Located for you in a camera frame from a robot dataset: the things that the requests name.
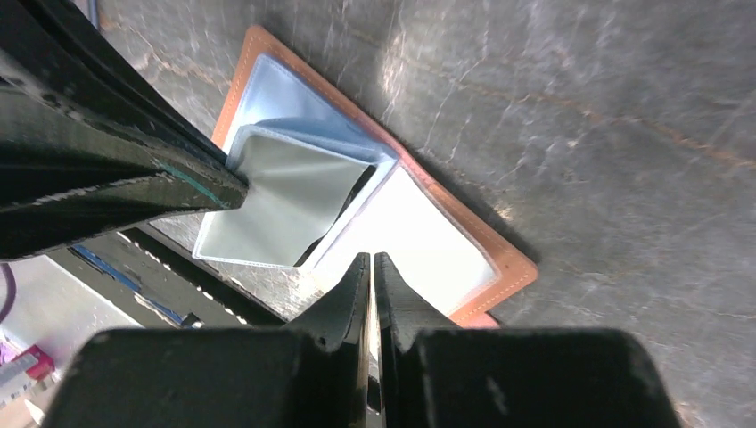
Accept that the tan leather card holder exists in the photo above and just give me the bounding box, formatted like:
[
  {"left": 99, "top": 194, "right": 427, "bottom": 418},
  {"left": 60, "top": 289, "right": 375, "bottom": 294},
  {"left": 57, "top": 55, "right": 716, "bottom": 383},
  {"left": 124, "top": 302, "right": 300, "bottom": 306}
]
[{"left": 193, "top": 26, "right": 538, "bottom": 327}]

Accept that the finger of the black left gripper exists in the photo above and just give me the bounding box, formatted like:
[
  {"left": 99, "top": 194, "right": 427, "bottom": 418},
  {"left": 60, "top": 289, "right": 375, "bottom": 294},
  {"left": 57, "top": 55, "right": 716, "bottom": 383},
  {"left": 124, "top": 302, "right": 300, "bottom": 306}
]
[{"left": 1, "top": 1, "right": 248, "bottom": 261}]

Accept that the black credit card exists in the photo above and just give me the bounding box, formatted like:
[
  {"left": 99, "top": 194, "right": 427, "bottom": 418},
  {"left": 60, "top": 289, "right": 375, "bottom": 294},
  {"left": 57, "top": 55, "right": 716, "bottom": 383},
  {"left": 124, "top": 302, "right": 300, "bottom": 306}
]
[{"left": 294, "top": 165, "right": 376, "bottom": 268}]

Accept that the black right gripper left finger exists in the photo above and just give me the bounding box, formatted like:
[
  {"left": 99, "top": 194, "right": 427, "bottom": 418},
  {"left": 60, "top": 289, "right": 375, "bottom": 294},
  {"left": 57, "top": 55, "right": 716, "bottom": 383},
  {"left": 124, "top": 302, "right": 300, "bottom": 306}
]
[{"left": 43, "top": 253, "right": 371, "bottom": 427}]

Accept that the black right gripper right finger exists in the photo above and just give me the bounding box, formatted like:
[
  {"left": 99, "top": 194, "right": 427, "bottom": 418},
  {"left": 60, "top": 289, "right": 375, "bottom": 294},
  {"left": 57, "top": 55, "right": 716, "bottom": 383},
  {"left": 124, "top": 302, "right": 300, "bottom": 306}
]
[{"left": 374, "top": 253, "right": 680, "bottom": 427}]

